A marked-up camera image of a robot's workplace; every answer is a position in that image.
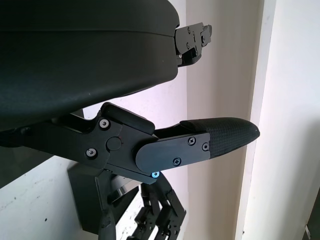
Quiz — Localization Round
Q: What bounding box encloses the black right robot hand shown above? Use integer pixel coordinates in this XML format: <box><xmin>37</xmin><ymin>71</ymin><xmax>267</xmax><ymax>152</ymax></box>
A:
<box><xmin>94</xmin><ymin>171</ymin><xmax>188</xmax><ymax>240</ymax></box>

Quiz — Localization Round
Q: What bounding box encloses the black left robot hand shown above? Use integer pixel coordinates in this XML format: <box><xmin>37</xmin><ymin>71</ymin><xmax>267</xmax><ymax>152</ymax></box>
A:
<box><xmin>0</xmin><ymin>0</ymin><xmax>260</xmax><ymax>186</ymax></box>

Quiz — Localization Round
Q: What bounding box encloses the small silver depth camera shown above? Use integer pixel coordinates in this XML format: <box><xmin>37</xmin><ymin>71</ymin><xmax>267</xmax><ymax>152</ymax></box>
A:
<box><xmin>111</xmin><ymin>174</ymin><xmax>140</xmax><ymax>201</ymax></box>

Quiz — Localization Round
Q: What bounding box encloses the black panel with metal clips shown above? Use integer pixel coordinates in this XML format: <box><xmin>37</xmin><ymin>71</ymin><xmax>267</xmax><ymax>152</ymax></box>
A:
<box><xmin>303</xmin><ymin>219</ymin><xmax>320</xmax><ymax>240</ymax></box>

